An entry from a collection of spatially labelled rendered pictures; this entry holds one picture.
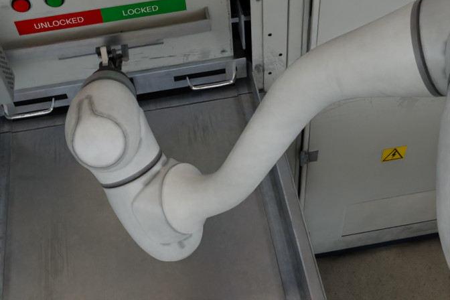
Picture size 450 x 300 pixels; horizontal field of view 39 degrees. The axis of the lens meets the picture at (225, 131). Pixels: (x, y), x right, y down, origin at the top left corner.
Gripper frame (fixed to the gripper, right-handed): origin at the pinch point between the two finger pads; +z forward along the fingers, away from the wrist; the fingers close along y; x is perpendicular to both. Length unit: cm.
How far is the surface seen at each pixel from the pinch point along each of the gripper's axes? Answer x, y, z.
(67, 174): -13.4, 21.1, 0.2
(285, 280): 24, 36, -27
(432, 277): 80, 94, 42
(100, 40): -1.6, -4.3, 1.3
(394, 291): 67, 96, 40
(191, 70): 14.7, 7.2, 11.0
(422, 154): 71, 43, 26
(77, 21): -5.5, -8.1, 3.7
